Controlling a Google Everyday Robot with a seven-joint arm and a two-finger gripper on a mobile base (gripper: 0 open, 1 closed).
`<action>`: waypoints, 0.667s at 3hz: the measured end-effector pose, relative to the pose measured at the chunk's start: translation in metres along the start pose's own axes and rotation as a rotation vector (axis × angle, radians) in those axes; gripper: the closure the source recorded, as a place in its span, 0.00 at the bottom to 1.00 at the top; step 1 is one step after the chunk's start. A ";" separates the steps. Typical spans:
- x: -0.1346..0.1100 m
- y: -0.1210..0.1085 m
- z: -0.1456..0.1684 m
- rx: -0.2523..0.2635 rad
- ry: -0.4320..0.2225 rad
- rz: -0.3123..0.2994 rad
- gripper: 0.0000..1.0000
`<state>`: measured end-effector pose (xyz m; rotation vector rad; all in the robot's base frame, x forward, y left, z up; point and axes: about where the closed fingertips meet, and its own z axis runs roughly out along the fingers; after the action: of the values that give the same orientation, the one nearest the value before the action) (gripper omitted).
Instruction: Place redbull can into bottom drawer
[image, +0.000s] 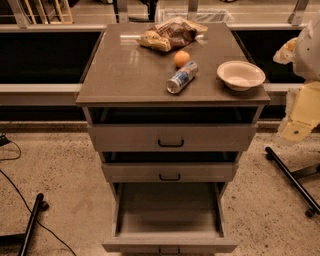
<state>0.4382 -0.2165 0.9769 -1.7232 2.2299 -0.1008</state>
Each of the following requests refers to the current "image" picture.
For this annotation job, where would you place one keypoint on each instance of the redbull can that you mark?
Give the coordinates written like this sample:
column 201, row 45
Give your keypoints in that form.
column 182, row 77

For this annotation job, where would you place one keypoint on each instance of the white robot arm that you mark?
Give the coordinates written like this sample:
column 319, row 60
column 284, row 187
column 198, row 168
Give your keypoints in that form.
column 303, row 104

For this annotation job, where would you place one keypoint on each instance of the grey drawer cabinet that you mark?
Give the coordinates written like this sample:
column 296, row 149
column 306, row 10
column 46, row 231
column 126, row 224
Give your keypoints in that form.
column 126, row 84

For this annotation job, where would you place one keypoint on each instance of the grey top drawer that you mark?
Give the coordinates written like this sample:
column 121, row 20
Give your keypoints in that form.
column 174, row 137

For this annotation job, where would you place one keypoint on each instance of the grey middle drawer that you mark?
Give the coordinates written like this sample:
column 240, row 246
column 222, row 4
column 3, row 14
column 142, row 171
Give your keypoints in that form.
column 169, row 172

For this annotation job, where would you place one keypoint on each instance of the grey open bottom drawer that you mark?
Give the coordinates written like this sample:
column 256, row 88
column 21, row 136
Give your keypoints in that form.
column 168, row 219

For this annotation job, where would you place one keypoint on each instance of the orange fruit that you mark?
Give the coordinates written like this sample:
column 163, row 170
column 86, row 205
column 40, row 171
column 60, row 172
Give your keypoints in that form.
column 181, row 58

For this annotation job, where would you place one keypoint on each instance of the brown chip bag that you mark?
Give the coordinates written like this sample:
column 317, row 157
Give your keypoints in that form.
column 172, row 34

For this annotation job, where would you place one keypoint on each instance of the white bowl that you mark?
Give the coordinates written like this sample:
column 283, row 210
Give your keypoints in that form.
column 240, row 75

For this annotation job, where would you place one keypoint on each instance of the clear plastic bin background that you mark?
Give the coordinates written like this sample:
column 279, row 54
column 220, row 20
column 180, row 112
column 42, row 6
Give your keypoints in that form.
column 201, row 16

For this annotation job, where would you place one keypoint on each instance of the black stand leg left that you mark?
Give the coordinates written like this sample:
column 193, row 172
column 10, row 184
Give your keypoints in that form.
column 39, row 205

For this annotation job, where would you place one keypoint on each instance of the wooden chair background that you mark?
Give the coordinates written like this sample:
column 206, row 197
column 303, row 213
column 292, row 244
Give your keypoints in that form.
column 48, row 11

